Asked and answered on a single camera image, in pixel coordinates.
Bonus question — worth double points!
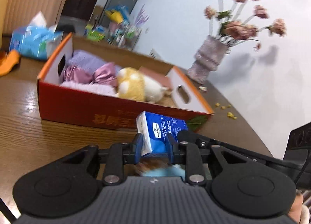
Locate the light blue plush toy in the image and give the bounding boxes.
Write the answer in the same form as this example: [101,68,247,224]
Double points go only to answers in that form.
[135,159,185,179]

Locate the blue tissue box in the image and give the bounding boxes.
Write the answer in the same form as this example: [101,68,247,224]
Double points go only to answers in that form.
[136,111,188,158]

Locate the yellow white plush toy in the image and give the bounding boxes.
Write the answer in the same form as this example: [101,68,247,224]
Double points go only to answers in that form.
[116,68,171,104]

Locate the pink brown sponge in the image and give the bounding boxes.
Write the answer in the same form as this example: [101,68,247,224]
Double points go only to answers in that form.
[139,66,172,90]

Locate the pink satin scrunchie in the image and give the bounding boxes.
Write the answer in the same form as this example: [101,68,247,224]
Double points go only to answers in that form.
[64,62,118,88]

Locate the purple knitted cloth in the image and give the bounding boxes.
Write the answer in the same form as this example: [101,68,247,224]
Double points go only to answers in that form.
[66,50,122,75]

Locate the person's right hand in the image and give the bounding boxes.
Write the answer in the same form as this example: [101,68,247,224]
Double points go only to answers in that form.
[288,192,310,224]

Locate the yellow petal crumbs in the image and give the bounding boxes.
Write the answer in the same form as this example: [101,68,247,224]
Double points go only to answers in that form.
[215,103,237,120]

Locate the red cardboard box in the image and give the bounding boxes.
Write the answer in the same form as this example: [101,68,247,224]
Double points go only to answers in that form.
[37,33,214,130]

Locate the pink ribbed vase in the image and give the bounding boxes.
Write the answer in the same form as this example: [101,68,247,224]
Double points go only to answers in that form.
[187,35,228,84]

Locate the dried pink flowers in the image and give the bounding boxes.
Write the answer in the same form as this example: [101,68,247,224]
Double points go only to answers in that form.
[203,0,287,52]

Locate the blue tissue pack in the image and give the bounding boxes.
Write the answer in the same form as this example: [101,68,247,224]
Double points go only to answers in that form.
[9,12,63,61]

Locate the cluttered wire rack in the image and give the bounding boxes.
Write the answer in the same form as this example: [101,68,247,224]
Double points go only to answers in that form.
[83,5,141,51]

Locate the orange strap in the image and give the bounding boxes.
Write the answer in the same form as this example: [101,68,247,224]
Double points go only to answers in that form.
[0,49,22,78]

